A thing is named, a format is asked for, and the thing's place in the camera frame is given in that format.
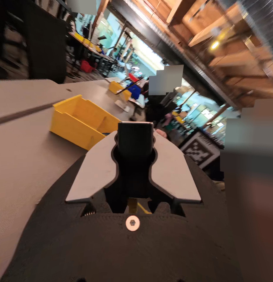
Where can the white flat stand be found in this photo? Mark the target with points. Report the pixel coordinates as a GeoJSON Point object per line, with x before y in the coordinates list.
{"type": "Point", "coordinates": [123, 105]}

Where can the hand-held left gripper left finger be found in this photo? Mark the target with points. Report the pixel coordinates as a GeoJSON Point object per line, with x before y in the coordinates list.
{"type": "Point", "coordinates": [94, 167]}

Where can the red plastic bin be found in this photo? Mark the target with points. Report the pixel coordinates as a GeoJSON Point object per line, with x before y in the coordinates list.
{"type": "Point", "coordinates": [87, 66]}

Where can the round ceiling lamp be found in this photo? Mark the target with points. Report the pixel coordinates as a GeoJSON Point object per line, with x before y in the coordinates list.
{"type": "Point", "coordinates": [214, 45]}

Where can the person's right hand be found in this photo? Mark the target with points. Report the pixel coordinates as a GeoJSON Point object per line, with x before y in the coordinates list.
{"type": "Point", "coordinates": [161, 133]}

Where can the black ethernet switch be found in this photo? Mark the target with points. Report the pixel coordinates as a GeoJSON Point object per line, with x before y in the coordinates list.
{"type": "Point", "coordinates": [135, 141]}

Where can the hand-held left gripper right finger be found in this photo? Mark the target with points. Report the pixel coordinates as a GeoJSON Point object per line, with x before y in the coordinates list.
{"type": "Point", "coordinates": [171, 169]}

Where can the large yellow plastic bin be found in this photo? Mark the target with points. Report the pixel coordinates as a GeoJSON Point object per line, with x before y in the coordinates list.
{"type": "Point", "coordinates": [70, 127]}

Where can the blue plastic bin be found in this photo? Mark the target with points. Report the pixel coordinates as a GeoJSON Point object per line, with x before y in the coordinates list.
{"type": "Point", "coordinates": [134, 91]}

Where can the small yellow plastic bin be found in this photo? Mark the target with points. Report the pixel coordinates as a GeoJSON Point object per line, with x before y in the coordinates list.
{"type": "Point", "coordinates": [115, 87]}
{"type": "Point", "coordinates": [127, 95]}

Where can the dark storage shelving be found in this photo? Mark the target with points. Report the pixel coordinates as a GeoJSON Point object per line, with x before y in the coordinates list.
{"type": "Point", "coordinates": [39, 39]}

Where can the long work table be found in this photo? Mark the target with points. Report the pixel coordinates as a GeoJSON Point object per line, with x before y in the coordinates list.
{"type": "Point", "coordinates": [90, 45]}

